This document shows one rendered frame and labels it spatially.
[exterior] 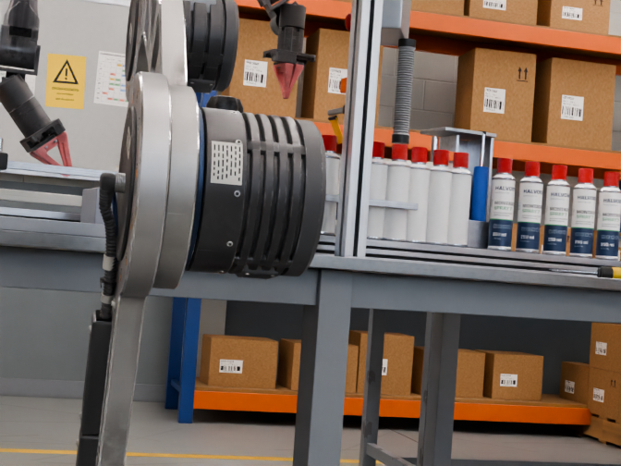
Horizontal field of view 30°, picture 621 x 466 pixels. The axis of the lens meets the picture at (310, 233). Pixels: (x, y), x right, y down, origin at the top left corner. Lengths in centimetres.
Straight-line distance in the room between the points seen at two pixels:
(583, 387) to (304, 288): 494
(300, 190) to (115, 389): 31
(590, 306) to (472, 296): 26
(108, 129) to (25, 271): 492
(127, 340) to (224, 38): 57
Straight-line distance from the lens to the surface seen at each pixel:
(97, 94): 666
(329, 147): 237
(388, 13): 230
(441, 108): 723
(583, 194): 271
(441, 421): 345
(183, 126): 118
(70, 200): 223
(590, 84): 682
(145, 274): 119
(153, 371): 679
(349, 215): 222
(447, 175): 249
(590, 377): 668
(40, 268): 175
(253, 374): 613
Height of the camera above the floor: 80
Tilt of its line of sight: 2 degrees up
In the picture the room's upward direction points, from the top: 4 degrees clockwise
